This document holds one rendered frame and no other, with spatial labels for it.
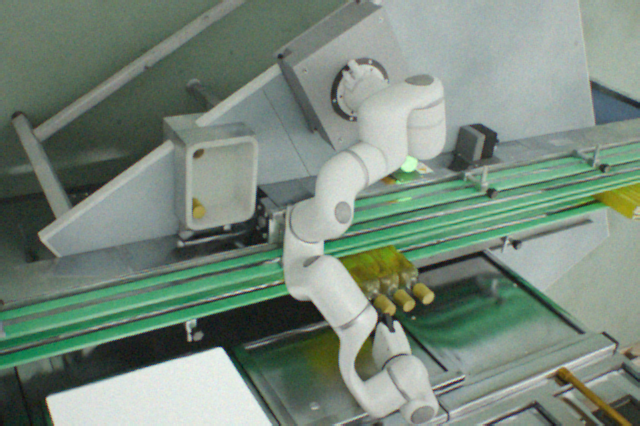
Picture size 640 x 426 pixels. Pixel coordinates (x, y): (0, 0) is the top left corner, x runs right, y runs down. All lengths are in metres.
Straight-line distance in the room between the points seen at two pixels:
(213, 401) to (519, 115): 1.29
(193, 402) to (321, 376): 0.30
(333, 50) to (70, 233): 0.73
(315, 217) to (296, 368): 0.50
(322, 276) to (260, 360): 0.47
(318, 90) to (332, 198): 0.44
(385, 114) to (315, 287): 0.35
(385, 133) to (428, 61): 0.63
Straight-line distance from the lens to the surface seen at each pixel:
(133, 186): 1.67
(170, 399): 1.59
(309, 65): 1.60
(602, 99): 2.95
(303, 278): 1.28
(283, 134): 1.77
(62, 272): 1.65
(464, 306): 2.01
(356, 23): 1.63
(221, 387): 1.61
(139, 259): 1.67
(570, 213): 2.36
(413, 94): 1.38
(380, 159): 1.35
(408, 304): 1.69
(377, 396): 1.36
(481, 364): 1.84
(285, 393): 1.61
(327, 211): 1.25
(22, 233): 2.21
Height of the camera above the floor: 2.16
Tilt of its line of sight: 46 degrees down
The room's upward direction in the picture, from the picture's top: 134 degrees clockwise
